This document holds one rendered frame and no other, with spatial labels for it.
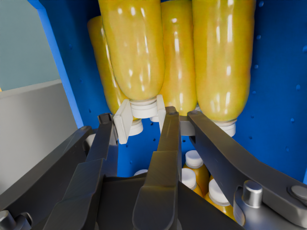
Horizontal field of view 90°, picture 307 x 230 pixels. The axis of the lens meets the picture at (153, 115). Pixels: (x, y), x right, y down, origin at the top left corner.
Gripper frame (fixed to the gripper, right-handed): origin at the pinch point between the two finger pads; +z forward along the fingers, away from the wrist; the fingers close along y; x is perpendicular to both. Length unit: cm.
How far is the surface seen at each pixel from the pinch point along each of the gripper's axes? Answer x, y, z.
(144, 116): -0.9, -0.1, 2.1
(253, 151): -12.8, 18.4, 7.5
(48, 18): 11.1, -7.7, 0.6
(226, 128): -4.2, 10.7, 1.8
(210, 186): -16.1, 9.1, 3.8
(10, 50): 28, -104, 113
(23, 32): 38, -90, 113
